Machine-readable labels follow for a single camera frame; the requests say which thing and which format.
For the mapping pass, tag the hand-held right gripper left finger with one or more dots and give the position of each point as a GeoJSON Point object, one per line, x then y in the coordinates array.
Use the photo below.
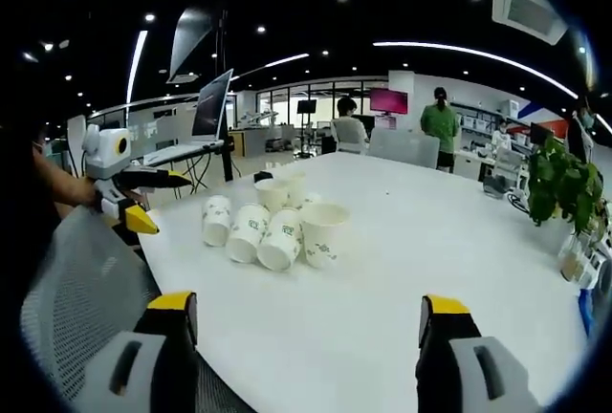
{"type": "Point", "coordinates": [143, 365]}

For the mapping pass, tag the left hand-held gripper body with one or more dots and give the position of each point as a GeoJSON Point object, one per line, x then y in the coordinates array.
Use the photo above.
{"type": "Point", "coordinates": [102, 155]}

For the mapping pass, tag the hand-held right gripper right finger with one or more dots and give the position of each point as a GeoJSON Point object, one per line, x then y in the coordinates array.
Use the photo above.
{"type": "Point", "coordinates": [459, 365]}

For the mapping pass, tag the pile of white paper cups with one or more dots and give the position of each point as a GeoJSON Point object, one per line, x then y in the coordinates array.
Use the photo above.
{"type": "Point", "coordinates": [282, 236]}

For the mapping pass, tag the white chair back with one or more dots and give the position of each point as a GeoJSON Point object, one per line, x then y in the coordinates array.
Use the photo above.
{"type": "Point", "coordinates": [75, 143]}

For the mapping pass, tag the black stand pole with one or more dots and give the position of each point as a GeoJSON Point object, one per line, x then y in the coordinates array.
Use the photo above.
{"type": "Point", "coordinates": [227, 159]}

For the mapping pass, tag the grey mesh office chair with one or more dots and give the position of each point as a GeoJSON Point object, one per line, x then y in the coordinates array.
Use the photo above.
{"type": "Point", "coordinates": [81, 289]}

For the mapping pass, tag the open silver laptop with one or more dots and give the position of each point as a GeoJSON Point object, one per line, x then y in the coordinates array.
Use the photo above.
{"type": "Point", "coordinates": [210, 109]}

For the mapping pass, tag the person's dark clothing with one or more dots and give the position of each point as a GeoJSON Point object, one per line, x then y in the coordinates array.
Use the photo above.
{"type": "Point", "coordinates": [21, 202]}

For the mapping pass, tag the long ceiling light strip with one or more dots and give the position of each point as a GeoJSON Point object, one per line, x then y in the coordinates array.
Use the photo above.
{"type": "Point", "coordinates": [478, 57]}
{"type": "Point", "coordinates": [136, 64]}

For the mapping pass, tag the white table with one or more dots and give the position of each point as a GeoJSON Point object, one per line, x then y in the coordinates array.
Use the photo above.
{"type": "Point", "coordinates": [382, 298]}

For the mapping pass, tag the small black object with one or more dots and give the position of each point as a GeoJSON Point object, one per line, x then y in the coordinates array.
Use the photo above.
{"type": "Point", "coordinates": [263, 176]}

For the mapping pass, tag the blue object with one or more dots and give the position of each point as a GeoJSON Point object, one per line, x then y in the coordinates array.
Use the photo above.
{"type": "Point", "coordinates": [587, 312]}

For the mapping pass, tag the clear glass vase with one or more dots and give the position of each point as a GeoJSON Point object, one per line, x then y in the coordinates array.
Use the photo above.
{"type": "Point", "coordinates": [573, 260]}

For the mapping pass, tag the black monitor on stand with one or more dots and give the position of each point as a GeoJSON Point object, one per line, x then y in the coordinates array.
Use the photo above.
{"type": "Point", "coordinates": [307, 112]}

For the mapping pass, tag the grey desk device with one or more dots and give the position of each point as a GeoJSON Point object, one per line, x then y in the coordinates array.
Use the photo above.
{"type": "Point", "coordinates": [495, 187]}

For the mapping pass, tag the white office chair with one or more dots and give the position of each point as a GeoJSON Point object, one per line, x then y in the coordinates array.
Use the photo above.
{"type": "Point", "coordinates": [507, 162]}

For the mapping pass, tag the green potted plant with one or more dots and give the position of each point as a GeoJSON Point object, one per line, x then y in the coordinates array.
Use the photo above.
{"type": "Point", "coordinates": [564, 183]}

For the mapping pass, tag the small black monitor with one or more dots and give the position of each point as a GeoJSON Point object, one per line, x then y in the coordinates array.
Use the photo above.
{"type": "Point", "coordinates": [540, 133]}

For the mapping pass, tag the pink screen monitor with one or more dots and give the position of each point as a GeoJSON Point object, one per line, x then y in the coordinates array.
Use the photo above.
{"type": "Point", "coordinates": [388, 101]}

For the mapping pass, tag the white ceiling air conditioner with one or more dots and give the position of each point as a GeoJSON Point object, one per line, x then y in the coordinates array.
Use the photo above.
{"type": "Point", "coordinates": [528, 11]}

